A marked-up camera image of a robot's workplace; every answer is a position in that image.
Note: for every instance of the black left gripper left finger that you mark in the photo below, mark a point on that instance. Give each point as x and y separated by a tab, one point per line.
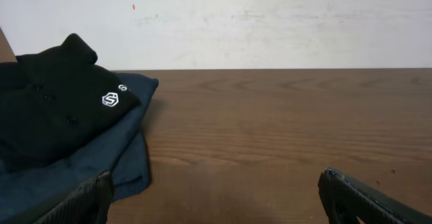
86	203

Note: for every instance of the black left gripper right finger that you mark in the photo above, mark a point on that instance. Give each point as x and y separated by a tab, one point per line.
349	201

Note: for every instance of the folded navy blue shirt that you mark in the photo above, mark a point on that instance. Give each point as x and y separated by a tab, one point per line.
120	150

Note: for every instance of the folded black polo shirt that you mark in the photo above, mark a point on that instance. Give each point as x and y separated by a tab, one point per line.
56	101

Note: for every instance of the brown cardboard box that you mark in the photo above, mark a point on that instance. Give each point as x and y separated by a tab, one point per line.
6	53

